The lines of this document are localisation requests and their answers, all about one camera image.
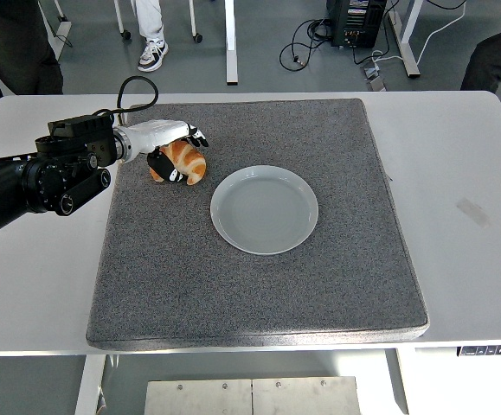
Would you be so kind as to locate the black computer tower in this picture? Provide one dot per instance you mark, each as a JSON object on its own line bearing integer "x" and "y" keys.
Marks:
{"x": 356, "y": 21}

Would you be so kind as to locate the person in dark clothing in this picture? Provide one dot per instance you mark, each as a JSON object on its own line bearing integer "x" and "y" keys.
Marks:
{"x": 8, "y": 43}

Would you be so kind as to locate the black table control panel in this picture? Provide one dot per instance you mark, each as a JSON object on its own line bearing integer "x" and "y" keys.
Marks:
{"x": 492, "y": 350}

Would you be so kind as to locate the white desk leg narrow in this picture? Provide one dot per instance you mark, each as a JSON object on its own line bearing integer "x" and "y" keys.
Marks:
{"x": 231, "y": 43}

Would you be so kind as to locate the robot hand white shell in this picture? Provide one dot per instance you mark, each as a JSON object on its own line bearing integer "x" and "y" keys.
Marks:
{"x": 155, "y": 132}

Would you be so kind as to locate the pale grey round plate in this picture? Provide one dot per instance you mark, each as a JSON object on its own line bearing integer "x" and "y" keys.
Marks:
{"x": 263, "y": 212}

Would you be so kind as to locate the grey power strip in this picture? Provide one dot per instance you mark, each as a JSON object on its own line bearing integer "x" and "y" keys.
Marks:
{"x": 373, "y": 75}

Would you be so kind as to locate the person's legs with sneaker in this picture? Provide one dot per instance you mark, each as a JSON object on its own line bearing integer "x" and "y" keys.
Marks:
{"x": 150, "y": 26}

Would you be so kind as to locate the grey speckled foam mat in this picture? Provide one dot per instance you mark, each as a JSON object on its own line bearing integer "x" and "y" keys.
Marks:
{"x": 233, "y": 294}

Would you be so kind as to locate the white cart leg with caster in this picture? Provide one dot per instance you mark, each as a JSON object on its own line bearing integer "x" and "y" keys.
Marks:
{"x": 121, "y": 17}
{"x": 193, "y": 17}

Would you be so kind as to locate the white desk leg slanted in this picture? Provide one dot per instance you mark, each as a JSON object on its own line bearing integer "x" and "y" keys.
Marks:
{"x": 408, "y": 47}

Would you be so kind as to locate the grey metal plate with screws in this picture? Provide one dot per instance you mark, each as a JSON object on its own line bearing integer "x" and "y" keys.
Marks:
{"x": 198, "y": 397}
{"x": 306, "y": 397}

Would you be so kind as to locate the grey tape strip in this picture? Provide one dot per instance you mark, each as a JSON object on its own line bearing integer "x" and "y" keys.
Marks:
{"x": 473, "y": 212}

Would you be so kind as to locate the golden croissant bread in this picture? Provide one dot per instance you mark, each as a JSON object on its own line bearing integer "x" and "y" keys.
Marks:
{"x": 191, "y": 162}

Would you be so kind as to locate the white table leg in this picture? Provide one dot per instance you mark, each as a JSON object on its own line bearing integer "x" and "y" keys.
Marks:
{"x": 89, "y": 384}

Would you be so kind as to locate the white desk foot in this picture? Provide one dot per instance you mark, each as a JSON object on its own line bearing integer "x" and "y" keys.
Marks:
{"x": 59, "y": 36}

